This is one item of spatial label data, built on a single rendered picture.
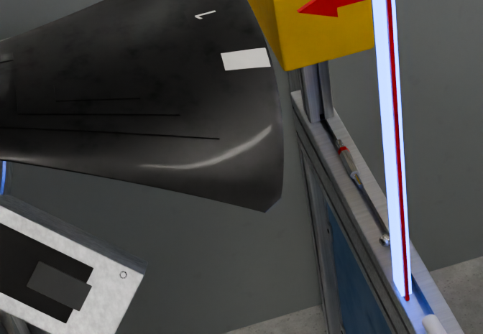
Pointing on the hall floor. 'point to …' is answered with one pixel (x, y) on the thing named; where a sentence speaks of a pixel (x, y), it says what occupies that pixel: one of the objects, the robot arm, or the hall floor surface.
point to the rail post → (321, 247)
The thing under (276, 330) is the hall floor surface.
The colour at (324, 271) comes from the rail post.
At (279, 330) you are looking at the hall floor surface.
